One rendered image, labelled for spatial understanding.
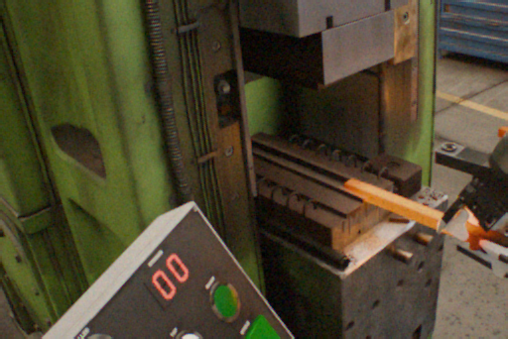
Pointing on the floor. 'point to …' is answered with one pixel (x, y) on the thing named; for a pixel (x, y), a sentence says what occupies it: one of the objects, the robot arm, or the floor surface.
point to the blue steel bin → (473, 28)
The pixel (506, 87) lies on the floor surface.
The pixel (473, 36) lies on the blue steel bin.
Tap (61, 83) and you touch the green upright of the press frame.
